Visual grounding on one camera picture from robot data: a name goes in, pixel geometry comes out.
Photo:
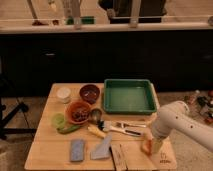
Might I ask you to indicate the silver fork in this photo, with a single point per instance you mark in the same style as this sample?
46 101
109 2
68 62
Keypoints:
124 125

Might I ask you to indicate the wooden block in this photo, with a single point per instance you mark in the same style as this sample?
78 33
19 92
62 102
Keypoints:
118 157

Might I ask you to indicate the green box on counter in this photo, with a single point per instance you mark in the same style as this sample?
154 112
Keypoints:
84 20

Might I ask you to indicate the green plastic tray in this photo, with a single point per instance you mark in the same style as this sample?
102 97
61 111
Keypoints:
128 96

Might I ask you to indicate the blue sponge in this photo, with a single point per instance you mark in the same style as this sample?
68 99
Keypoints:
77 150

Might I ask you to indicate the person in dark clothes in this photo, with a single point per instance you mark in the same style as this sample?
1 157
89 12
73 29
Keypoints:
125 11

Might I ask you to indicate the small metal cup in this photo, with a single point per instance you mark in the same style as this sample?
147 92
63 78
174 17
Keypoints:
95 115

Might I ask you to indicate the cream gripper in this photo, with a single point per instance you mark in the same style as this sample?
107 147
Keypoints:
156 145

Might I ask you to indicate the purple bowl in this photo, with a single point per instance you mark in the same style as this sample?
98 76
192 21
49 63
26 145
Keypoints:
90 93

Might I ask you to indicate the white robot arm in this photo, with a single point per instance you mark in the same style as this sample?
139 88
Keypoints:
175 116

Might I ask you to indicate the green chili pepper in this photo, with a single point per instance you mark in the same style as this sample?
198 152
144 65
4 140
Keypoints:
68 130

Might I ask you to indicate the orange apple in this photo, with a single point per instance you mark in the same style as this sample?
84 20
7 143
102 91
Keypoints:
146 147

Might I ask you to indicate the light green plastic lid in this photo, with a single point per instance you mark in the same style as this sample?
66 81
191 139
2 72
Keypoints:
58 121

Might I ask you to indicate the white cup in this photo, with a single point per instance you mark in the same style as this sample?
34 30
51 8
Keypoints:
63 94

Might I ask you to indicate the orange bowl with food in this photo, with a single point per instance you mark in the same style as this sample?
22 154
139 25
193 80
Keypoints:
78 112

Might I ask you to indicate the dark cabinet counter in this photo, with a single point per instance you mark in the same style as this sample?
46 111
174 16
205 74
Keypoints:
33 58

